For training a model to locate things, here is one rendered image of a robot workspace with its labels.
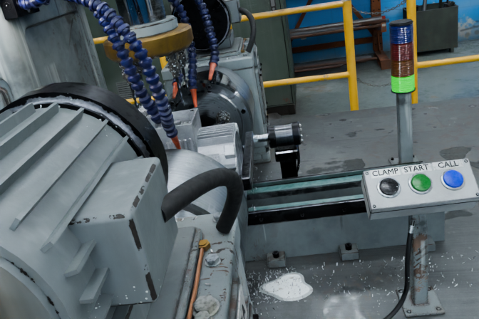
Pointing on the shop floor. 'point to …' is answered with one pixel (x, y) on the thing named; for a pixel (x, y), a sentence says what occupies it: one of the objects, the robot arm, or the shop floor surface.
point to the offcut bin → (436, 24)
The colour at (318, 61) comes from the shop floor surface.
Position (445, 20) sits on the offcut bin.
